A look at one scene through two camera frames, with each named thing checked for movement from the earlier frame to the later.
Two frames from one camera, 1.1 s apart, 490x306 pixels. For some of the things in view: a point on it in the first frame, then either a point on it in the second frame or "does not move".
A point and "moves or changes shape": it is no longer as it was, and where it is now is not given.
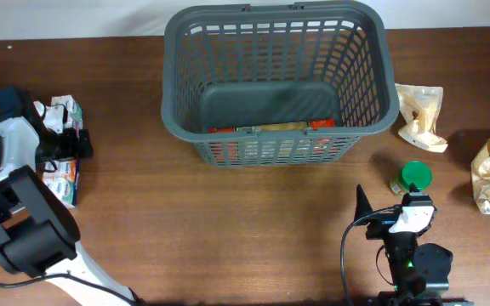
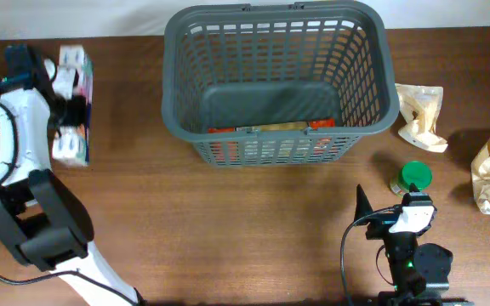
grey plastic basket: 277,85 does not move
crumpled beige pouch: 420,106 does not move
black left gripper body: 56,145 -> 59,116
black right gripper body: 381,223 does not move
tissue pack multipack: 60,178 moves or changes shape
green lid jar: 415,172 does not move
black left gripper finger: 86,149 -> 76,110
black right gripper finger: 362,206 does not move
